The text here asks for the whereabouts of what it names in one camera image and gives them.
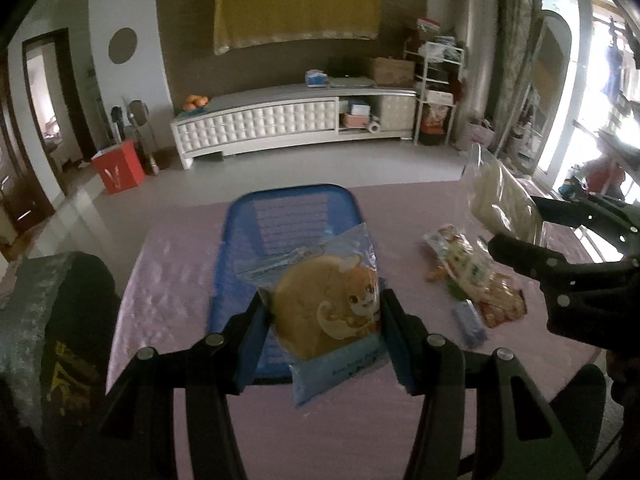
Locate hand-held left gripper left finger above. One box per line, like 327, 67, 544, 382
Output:
65, 287, 278, 480

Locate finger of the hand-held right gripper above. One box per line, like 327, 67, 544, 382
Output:
487, 232, 640, 335
531, 194, 640, 261

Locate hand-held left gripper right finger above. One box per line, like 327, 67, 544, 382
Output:
380, 287, 588, 480

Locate clear rice cracker packet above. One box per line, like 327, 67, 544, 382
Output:
460, 142, 546, 248

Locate blue cookie packet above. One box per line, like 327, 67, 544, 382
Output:
235, 222, 391, 408

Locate blue plastic basket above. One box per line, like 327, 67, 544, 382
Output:
212, 184, 366, 386

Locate small blue snack packet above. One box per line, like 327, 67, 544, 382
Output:
452, 299, 488, 348

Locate green white snack packet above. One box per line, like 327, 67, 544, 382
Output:
424, 225, 493, 293

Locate clothes drying rack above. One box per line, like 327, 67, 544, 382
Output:
585, 10, 640, 201

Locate pink paper bag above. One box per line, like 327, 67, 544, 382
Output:
465, 119, 496, 151

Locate red printed bag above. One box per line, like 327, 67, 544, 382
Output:
420, 102, 451, 133

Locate white metal shelf rack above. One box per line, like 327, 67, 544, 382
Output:
402, 17, 466, 147

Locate tall grey air conditioner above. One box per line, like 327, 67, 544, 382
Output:
462, 0, 500, 116

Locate red cardboard box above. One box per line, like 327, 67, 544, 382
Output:
91, 140, 146, 195

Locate white tufted TV cabinet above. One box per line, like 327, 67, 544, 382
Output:
170, 82, 418, 171

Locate boxes in cabinet shelf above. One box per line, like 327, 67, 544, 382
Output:
340, 99, 372, 129

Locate brown cardboard box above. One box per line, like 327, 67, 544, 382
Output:
370, 56, 416, 86

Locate yellow cloth cover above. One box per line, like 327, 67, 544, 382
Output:
212, 0, 380, 56

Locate dark wooden door frame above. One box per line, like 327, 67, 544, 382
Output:
22, 27, 98, 171

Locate round wall panel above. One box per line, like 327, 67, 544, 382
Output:
108, 27, 138, 64

